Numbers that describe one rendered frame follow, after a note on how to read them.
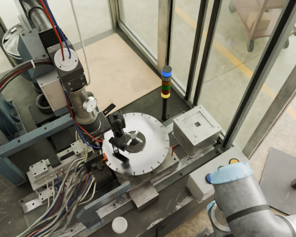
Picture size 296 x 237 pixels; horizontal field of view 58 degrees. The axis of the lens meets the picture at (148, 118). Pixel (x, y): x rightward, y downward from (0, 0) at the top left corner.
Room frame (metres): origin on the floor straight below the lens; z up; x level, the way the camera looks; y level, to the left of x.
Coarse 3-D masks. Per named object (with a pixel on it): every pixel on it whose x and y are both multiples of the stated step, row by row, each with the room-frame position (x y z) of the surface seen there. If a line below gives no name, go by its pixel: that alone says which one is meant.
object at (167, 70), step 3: (165, 66) 0.87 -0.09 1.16; (168, 66) 0.87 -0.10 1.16; (162, 69) 0.86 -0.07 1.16; (165, 69) 0.86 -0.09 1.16; (168, 69) 0.86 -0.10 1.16; (171, 69) 0.86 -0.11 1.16; (162, 72) 0.85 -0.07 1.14; (165, 72) 0.84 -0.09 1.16; (168, 72) 0.84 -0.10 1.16; (171, 72) 0.86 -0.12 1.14; (165, 75) 0.84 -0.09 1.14; (168, 75) 0.84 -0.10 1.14
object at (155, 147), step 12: (132, 120) 0.72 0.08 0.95; (144, 120) 0.72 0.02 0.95; (108, 132) 0.66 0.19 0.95; (144, 132) 0.65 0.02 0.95; (156, 132) 0.65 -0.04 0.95; (108, 144) 0.59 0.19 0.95; (156, 144) 0.58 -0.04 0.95; (168, 144) 0.58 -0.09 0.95; (108, 156) 0.53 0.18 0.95; (120, 156) 0.53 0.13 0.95; (132, 156) 0.53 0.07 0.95; (144, 156) 0.52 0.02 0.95; (156, 156) 0.52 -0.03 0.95; (120, 168) 0.47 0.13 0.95; (132, 168) 0.47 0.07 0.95; (144, 168) 0.47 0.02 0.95
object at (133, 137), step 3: (138, 129) 0.64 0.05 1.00; (126, 132) 0.62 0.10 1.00; (138, 132) 0.63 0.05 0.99; (129, 135) 0.61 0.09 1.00; (132, 135) 0.60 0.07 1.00; (135, 135) 0.60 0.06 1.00; (132, 138) 0.59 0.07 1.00; (135, 138) 0.59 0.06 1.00; (129, 141) 0.58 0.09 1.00; (132, 141) 0.59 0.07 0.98; (141, 141) 0.58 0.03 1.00
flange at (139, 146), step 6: (132, 132) 0.65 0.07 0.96; (126, 138) 0.61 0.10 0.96; (138, 138) 0.60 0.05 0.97; (144, 138) 0.61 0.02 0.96; (126, 144) 0.58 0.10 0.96; (132, 144) 0.58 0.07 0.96; (138, 144) 0.58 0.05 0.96; (144, 144) 0.58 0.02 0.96; (132, 150) 0.55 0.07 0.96; (138, 150) 0.55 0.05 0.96
